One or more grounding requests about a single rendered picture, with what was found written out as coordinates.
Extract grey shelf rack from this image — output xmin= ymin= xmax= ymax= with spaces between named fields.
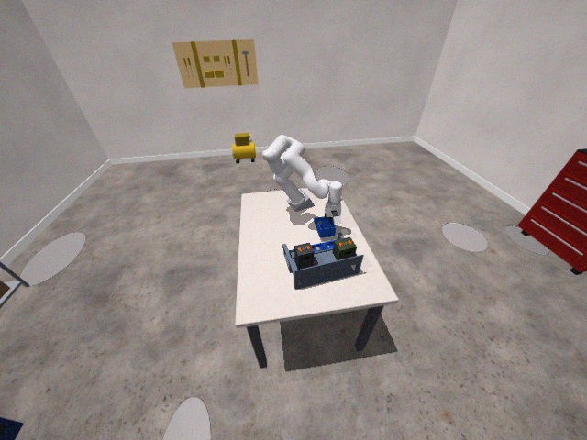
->
xmin=282 ymin=244 xmax=364 ymax=290

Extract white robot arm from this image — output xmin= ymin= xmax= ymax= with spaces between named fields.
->
xmin=262 ymin=135 xmax=343 ymax=205

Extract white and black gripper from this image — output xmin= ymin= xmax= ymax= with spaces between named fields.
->
xmin=325 ymin=202 xmax=341 ymax=225

